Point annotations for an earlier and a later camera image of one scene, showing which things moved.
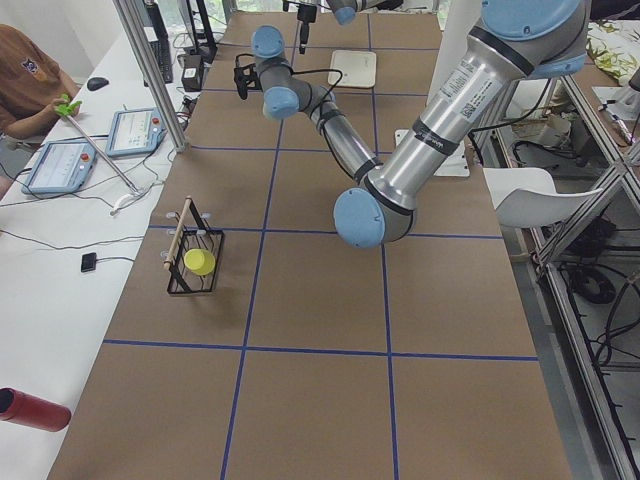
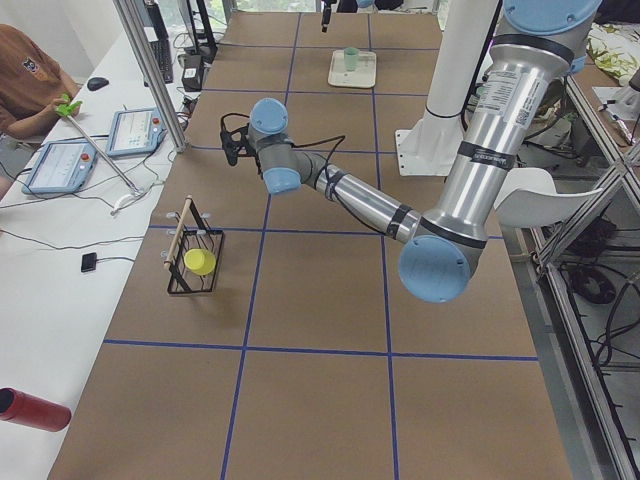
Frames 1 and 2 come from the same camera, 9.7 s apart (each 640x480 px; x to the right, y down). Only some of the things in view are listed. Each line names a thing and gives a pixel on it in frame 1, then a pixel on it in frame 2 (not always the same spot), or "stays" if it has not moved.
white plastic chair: x=526 y=196 stays
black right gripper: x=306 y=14 to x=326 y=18
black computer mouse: x=96 y=83 stays
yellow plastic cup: x=201 y=262 stays
